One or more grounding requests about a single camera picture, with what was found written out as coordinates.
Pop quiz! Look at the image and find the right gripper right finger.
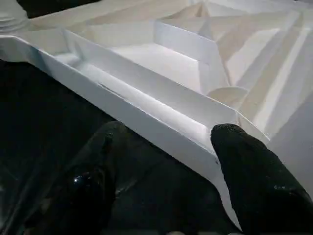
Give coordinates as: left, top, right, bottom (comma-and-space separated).
210, 123, 313, 235

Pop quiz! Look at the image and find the white plastic table top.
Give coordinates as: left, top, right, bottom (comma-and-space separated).
0, 0, 313, 235

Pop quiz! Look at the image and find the white plastic table leg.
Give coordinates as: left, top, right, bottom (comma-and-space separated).
0, 0, 31, 32

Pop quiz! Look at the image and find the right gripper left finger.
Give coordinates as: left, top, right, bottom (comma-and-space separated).
24, 120, 128, 235

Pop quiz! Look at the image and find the black glossy mat cloth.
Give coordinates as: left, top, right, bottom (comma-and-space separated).
0, 0, 233, 235

